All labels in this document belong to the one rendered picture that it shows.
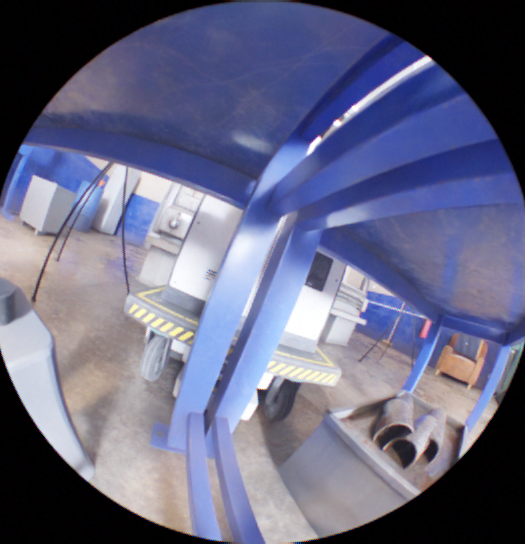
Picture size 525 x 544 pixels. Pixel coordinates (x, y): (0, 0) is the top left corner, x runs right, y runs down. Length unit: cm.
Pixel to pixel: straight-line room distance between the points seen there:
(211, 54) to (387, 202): 21
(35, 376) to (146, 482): 36
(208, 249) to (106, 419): 60
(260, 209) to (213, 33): 26
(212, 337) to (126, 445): 40
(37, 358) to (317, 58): 34
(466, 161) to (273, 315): 32
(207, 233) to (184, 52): 49
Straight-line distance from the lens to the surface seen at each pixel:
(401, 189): 17
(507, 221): 30
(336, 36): 17
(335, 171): 16
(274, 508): 58
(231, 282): 28
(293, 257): 31
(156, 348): 63
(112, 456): 55
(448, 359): 398
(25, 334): 25
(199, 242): 57
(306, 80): 18
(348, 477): 46
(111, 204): 488
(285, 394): 67
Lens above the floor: 51
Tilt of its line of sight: 1 degrees up
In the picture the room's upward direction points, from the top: 22 degrees clockwise
